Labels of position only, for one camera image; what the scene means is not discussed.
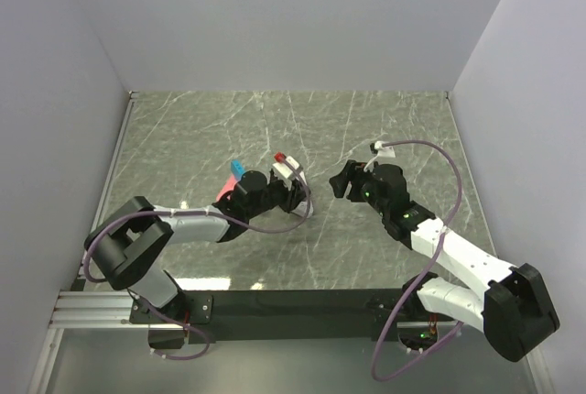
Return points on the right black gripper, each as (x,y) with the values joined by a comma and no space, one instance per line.
(354,173)

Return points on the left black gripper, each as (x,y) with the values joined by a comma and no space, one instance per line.
(294,194)

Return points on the pink triangular power strip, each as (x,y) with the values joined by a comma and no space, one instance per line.
(227,188)

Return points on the blue square plug adapter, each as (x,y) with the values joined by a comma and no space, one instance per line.
(237,169)

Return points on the white triangular power strip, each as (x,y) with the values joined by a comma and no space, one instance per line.
(304,209)

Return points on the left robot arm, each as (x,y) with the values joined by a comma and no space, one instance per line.
(123,250)

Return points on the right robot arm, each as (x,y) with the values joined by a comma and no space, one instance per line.
(510,305)

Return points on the black base beam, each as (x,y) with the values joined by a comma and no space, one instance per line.
(233,315)

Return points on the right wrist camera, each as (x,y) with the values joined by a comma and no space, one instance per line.
(381,150)

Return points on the aluminium rail frame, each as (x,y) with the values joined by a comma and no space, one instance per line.
(53,340)

